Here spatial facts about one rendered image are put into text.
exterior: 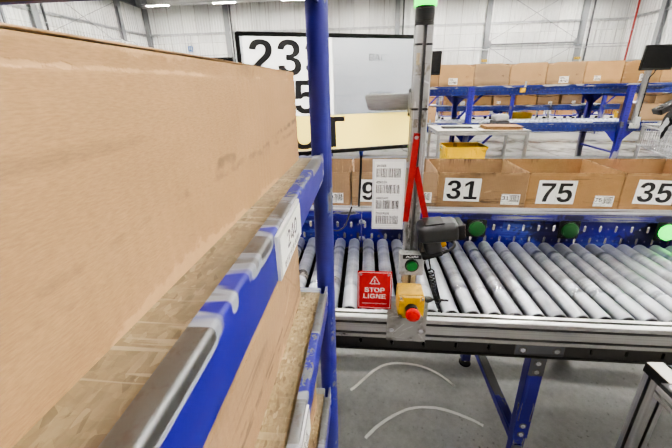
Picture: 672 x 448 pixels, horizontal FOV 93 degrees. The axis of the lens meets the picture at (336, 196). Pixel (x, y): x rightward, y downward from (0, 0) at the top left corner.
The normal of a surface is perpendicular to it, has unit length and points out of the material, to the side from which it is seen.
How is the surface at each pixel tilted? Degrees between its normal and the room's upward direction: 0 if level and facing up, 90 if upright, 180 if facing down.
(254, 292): 90
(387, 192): 90
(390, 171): 90
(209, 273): 0
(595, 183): 90
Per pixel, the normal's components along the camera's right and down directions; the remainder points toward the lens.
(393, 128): 0.25, 0.25
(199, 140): 0.99, 0.04
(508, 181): -0.08, 0.32
